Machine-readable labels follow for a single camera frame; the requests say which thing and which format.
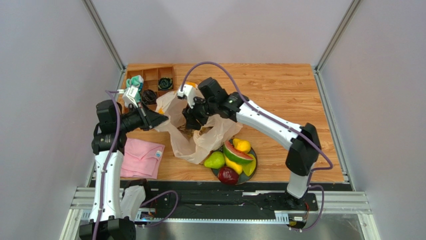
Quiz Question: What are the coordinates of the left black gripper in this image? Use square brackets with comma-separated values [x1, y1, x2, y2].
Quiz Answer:
[116, 101, 168, 134]

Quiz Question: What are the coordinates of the banana print plastic bag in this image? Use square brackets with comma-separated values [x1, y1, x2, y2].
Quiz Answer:
[155, 91, 243, 164]

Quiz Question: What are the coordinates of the green fake pear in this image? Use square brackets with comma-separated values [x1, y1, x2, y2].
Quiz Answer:
[203, 151, 226, 170]

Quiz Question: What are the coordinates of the fake watermelon slice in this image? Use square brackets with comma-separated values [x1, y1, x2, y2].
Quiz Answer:
[222, 141, 254, 165]

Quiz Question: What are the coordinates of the yellow fake pear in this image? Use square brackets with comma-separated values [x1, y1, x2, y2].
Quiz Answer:
[232, 138, 252, 154]

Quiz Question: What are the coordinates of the red fake apple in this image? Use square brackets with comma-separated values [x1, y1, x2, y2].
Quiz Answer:
[217, 166, 240, 186]

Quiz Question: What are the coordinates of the yellow fake mango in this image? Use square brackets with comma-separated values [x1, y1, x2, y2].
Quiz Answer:
[224, 156, 243, 175]

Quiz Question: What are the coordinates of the fake longan bunch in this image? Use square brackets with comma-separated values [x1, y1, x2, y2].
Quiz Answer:
[177, 124, 210, 137]

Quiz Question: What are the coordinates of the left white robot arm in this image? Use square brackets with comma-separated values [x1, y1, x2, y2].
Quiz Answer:
[79, 99, 168, 240]

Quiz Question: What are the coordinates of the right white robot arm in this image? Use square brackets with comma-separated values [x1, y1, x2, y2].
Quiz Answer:
[177, 77, 322, 199]

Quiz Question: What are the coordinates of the black rolled sock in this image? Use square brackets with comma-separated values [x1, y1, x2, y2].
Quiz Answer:
[141, 89, 158, 106]

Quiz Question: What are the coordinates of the dark green rolled sock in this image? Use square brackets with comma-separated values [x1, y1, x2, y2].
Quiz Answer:
[158, 77, 174, 91]

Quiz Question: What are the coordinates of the teal rolled sock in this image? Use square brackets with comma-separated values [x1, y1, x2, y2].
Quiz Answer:
[125, 75, 144, 92]

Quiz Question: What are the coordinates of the pink folded cloth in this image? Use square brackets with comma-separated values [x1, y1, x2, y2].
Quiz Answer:
[120, 138, 165, 180]

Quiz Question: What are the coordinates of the dark grey round plate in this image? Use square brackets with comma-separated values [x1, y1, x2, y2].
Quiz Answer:
[209, 139, 258, 185]

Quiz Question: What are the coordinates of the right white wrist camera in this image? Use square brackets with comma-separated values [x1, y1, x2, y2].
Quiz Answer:
[177, 82, 204, 109]

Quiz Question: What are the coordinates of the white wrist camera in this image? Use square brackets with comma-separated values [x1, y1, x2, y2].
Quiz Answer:
[177, 82, 204, 109]
[122, 85, 140, 108]

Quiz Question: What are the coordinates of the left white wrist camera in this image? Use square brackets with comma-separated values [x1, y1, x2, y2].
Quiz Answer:
[122, 85, 140, 108]

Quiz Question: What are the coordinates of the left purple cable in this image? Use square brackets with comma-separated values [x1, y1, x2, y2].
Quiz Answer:
[91, 89, 180, 240]

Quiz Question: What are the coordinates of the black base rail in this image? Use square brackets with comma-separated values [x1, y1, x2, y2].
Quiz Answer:
[136, 180, 319, 222]

